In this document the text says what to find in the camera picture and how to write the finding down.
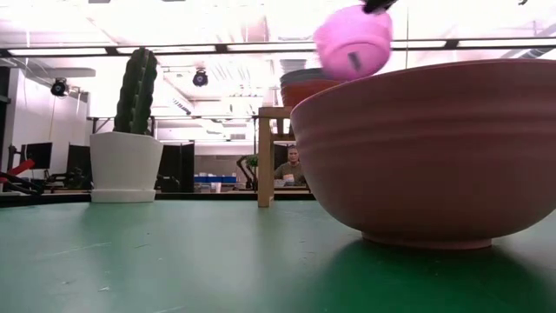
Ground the purple translucent small bowl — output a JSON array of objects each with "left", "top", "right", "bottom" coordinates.
[{"left": 312, "top": 3, "right": 394, "bottom": 83}]

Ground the wooden slatted shelf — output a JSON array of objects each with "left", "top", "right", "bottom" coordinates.
[{"left": 257, "top": 105, "right": 305, "bottom": 209}]

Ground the pink bowl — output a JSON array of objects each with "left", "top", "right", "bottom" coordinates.
[{"left": 289, "top": 58, "right": 556, "bottom": 251}]

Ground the person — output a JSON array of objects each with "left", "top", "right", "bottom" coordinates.
[{"left": 273, "top": 145, "right": 308, "bottom": 187}]

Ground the blue storage bin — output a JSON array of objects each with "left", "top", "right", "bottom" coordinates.
[{"left": 194, "top": 175, "right": 238, "bottom": 185}]

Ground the black partition panel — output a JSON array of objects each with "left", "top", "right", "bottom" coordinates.
[{"left": 157, "top": 142, "right": 196, "bottom": 194}]

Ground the green cactus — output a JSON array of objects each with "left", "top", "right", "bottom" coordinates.
[{"left": 113, "top": 46, "right": 159, "bottom": 136}]

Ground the white plant pot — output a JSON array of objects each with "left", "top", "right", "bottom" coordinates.
[{"left": 89, "top": 131, "right": 165, "bottom": 204}]

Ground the green table mat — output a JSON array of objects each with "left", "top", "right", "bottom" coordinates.
[{"left": 0, "top": 199, "right": 556, "bottom": 313}]

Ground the black monitor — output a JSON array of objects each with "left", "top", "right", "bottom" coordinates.
[
  {"left": 66, "top": 143, "right": 92, "bottom": 175},
  {"left": 19, "top": 142, "right": 54, "bottom": 170}
]

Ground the red bar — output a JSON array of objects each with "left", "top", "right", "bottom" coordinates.
[{"left": 0, "top": 158, "right": 36, "bottom": 184}]

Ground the black table frame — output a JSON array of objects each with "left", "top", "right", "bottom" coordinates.
[{"left": 0, "top": 190, "right": 317, "bottom": 208}]

